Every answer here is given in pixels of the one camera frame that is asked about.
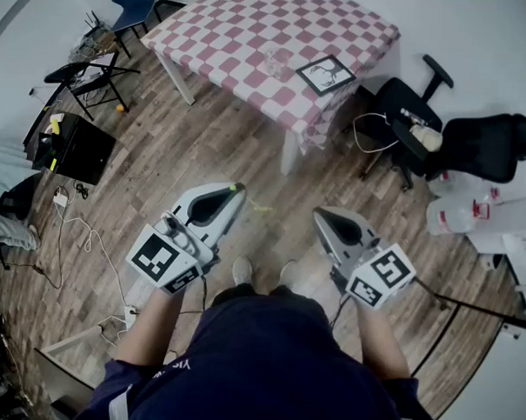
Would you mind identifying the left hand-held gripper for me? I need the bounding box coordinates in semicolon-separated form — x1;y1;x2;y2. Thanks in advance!
123;177;249;299

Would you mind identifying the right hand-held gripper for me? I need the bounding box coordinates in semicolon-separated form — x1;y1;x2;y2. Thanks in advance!
309;205;421;313

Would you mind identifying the person's right forearm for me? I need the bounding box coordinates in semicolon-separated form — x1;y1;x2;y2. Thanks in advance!
352;302;416;382

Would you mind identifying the person's left forearm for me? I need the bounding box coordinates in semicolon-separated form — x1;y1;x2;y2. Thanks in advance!
116;280;188;369

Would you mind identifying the person's left hand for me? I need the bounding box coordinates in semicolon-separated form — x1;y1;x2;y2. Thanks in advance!
161;215;202;254

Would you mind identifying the person's right shoe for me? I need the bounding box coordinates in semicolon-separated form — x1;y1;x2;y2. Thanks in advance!
279;259;302;289

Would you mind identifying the person's shoe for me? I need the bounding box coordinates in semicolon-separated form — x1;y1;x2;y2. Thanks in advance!
231;255;255;288
279;259;302;289

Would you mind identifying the person's left shoe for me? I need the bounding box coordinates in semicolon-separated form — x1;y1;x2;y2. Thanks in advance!
231;255;255;288

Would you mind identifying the large clear water jug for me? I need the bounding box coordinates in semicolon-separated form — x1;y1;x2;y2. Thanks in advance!
436;168;505;204
424;194;493;239

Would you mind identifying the beige bag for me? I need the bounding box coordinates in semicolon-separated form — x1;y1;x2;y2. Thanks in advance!
408;123;444;153

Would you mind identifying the white power strip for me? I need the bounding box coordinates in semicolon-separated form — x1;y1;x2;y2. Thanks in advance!
122;304;140;331

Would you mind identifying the small clear bottle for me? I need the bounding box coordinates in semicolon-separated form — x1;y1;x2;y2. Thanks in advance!
399;107;430;127

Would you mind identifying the black cabinet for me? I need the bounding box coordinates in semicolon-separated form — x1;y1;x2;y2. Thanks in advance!
30;110;118;188

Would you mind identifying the black stand pole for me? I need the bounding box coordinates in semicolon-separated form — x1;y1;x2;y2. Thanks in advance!
413;276;526;334

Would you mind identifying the person's navy shirt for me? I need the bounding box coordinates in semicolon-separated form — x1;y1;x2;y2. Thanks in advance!
72;277;450;420

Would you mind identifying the black office chair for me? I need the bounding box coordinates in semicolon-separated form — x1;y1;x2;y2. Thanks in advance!
359;50;526;198

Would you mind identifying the white paper sheet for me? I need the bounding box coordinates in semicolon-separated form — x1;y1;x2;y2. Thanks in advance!
464;224;526;262

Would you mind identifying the black folding chair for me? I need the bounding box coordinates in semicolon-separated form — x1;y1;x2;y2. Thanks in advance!
42;46;143;124

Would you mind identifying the black metal stand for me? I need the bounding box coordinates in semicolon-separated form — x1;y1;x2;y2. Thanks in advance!
152;0;189;24

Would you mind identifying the black router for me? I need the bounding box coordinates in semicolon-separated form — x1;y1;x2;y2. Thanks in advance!
82;9;109;40

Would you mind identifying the glass side table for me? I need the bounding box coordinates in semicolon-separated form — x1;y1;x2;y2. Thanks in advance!
31;322;127;408

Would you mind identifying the blue chair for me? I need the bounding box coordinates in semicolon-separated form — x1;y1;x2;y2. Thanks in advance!
107;0;158;60

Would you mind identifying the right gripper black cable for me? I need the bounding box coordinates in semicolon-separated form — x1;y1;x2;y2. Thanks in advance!
329;293;352;332

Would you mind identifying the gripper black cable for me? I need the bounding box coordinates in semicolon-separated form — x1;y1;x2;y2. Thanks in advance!
329;293;352;332
198;274;210;313

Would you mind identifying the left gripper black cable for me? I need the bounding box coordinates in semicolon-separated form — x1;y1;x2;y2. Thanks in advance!
198;274;210;313

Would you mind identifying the white phone charging cable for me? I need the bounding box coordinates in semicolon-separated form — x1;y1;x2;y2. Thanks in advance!
350;111;401;156

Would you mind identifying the long white cable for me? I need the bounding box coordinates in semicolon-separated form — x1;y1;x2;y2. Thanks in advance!
54;203;135;310

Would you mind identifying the thin black floor cable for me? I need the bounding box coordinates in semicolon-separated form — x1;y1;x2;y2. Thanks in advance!
1;213;68;291

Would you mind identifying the black picture frame deer print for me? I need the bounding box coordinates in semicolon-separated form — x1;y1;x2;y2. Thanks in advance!
293;52;358;99

